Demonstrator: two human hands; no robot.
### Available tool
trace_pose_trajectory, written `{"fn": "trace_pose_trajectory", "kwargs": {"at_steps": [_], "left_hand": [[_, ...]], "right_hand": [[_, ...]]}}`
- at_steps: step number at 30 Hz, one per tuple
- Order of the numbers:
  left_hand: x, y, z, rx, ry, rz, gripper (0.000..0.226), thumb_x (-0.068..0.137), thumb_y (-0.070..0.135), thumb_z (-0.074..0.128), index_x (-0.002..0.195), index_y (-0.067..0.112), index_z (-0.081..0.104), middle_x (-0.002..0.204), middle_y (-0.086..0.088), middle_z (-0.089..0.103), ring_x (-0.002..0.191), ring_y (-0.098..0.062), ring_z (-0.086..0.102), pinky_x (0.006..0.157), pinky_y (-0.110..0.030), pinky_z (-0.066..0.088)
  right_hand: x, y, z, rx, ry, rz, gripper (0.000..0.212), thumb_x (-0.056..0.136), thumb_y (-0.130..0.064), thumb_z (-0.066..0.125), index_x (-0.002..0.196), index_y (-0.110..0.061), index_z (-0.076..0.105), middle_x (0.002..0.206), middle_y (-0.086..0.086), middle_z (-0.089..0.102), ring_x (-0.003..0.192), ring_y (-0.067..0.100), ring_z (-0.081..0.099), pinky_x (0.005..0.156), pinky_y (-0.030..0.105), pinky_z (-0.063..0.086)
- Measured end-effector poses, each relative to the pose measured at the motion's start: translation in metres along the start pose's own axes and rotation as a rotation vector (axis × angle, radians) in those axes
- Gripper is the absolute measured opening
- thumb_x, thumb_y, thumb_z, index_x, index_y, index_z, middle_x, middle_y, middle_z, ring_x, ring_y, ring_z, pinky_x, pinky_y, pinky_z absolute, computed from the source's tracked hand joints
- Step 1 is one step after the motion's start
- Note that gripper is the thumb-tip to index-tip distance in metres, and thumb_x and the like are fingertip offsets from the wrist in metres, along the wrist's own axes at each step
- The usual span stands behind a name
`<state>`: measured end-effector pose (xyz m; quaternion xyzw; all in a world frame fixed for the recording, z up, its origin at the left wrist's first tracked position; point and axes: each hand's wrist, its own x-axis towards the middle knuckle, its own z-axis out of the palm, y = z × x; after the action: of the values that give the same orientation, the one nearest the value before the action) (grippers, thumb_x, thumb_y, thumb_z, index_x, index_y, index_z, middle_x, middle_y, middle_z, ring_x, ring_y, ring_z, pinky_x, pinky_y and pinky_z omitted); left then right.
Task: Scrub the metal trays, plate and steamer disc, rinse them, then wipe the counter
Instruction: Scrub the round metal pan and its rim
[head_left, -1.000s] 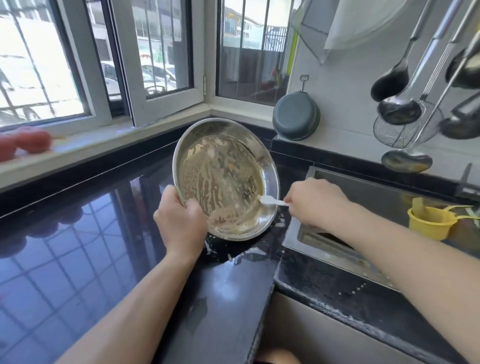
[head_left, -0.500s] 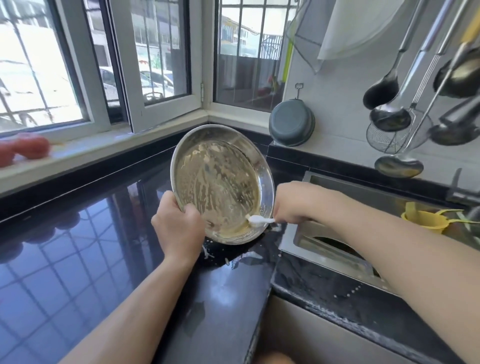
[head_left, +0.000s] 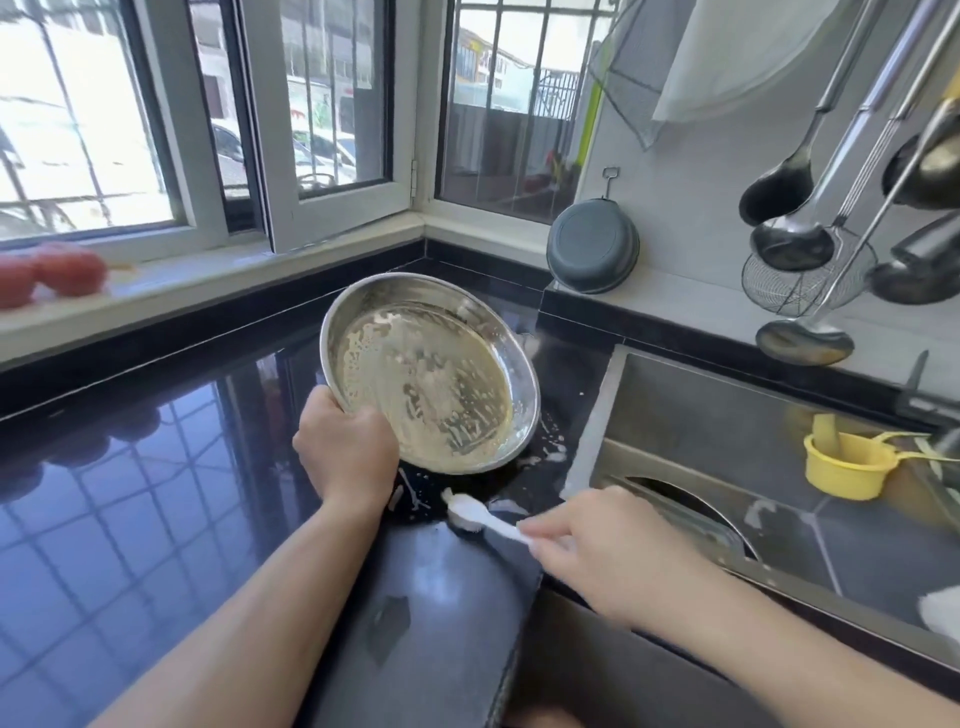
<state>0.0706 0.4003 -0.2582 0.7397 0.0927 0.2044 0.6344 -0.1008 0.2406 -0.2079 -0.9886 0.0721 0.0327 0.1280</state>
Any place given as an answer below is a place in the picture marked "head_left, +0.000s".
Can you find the round steel pan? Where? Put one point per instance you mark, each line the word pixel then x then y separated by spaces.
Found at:
pixel 705 518

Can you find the round steel basin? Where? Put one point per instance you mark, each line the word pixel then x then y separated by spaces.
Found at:
pixel 428 368

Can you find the stainless steel sink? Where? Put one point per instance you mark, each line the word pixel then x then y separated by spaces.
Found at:
pixel 705 420

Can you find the steel soup ladle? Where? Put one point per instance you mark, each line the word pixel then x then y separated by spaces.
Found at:
pixel 792 245

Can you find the grey hanging basin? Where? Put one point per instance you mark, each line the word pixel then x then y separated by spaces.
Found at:
pixel 591 245

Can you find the white dish rag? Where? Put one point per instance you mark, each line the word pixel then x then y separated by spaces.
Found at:
pixel 942 612

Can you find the person's left hand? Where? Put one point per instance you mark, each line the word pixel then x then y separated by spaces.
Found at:
pixel 345 450

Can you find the steel gooseneck faucet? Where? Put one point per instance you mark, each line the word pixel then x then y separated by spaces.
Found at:
pixel 930 413

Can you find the yellow hanging sink cup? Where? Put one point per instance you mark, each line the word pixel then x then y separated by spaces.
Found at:
pixel 848 465

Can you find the steel wall hook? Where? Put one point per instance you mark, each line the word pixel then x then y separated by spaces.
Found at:
pixel 611 180

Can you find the hanging steel ladles and skimmer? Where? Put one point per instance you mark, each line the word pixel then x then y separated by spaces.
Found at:
pixel 777 192

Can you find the person's left forearm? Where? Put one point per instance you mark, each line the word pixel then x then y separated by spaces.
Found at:
pixel 233 630

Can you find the white cleaning brush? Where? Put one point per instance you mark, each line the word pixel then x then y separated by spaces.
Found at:
pixel 477 515

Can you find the white hanging cloth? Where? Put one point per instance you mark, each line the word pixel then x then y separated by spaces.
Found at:
pixel 735 53

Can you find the person's right hand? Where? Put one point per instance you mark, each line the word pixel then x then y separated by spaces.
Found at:
pixel 615 555

